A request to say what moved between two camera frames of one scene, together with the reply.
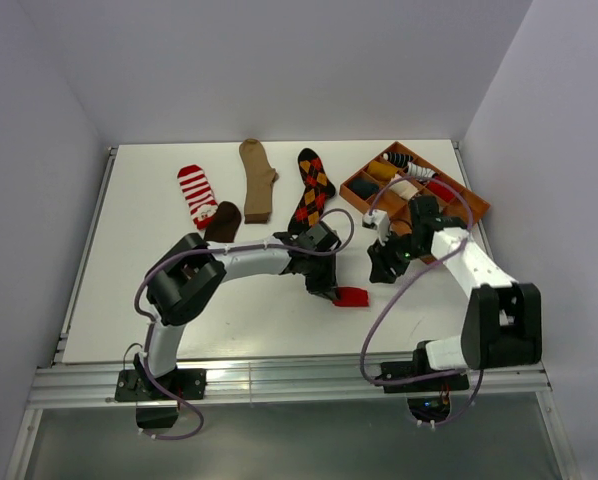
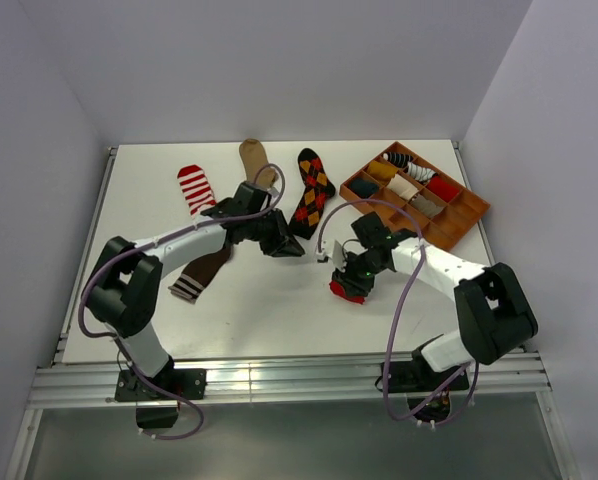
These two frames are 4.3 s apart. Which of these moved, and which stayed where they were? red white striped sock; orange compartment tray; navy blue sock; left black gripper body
Moved: left black gripper body
Stayed: orange compartment tray; red white striped sock; navy blue sock
